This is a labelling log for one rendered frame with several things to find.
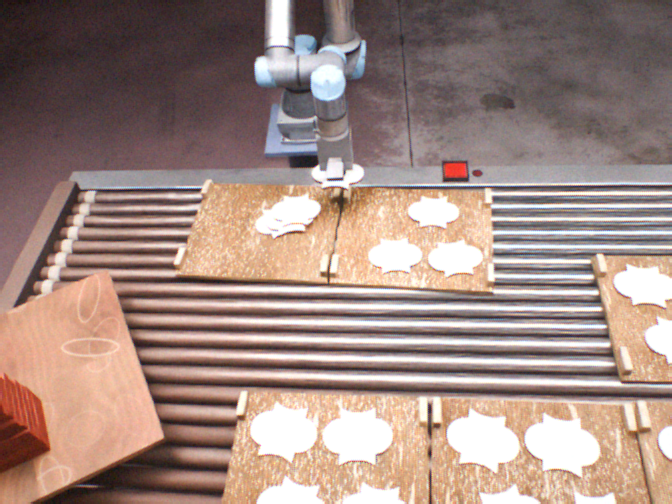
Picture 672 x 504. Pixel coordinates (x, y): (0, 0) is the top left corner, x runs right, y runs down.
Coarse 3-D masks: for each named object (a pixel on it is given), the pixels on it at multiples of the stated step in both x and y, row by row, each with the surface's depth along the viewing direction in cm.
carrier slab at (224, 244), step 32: (224, 192) 182; (256, 192) 181; (288, 192) 180; (320, 192) 178; (224, 224) 173; (320, 224) 170; (192, 256) 167; (224, 256) 165; (256, 256) 164; (288, 256) 164; (320, 256) 163
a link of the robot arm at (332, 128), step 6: (318, 120) 147; (342, 120) 146; (318, 126) 149; (324, 126) 147; (330, 126) 146; (336, 126) 146; (342, 126) 147; (324, 132) 148; (330, 132) 148; (336, 132) 148; (342, 132) 149
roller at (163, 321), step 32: (128, 320) 157; (160, 320) 156; (192, 320) 155; (224, 320) 154; (256, 320) 153; (288, 320) 152; (320, 320) 151; (352, 320) 150; (384, 320) 150; (416, 320) 149; (448, 320) 148; (480, 320) 147; (512, 320) 147; (544, 320) 146; (576, 320) 145
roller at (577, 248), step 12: (60, 240) 177; (72, 240) 177; (84, 240) 177; (96, 240) 176; (108, 240) 176; (120, 240) 175; (132, 240) 175; (144, 240) 175; (156, 240) 174; (168, 240) 174; (180, 240) 173; (72, 252) 176; (84, 252) 176; (96, 252) 175; (108, 252) 175; (120, 252) 174; (132, 252) 174; (144, 252) 174; (156, 252) 173; (168, 252) 173; (504, 252) 162; (516, 252) 161; (528, 252) 161; (540, 252) 161; (552, 252) 160; (564, 252) 160; (576, 252) 160; (588, 252) 159; (600, 252) 159; (612, 252) 159; (624, 252) 158; (636, 252) 158; (648, 252) 157; (660, 252) 157
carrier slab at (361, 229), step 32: (352, 192) 177; (384, 192) 176; (416, 192) 175; (448, 192) 174; (480, 192) 173; (352, 224) 169; (384, 224) 168; (416, 224) 167; (448, 224) 166; (480, 224) 165; (352, 256) 162; (384, 288) 155; (416, 288) 154; (448, 288) 152; (480, 288) 151
